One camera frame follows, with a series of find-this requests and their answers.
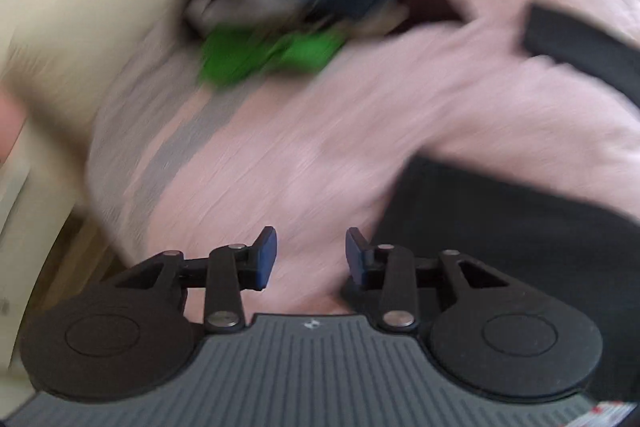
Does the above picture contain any pink grey duvet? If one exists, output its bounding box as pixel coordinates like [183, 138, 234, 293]
[87, 0, 639, 313]

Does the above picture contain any green garment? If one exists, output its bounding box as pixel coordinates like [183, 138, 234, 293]
[200, 26, 346, 88]

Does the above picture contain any grey garment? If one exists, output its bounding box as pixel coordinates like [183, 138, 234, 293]
[170, 0, 409, 40]

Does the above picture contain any black garment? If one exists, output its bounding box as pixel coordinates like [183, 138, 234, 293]
[339, 0, 640, 403]

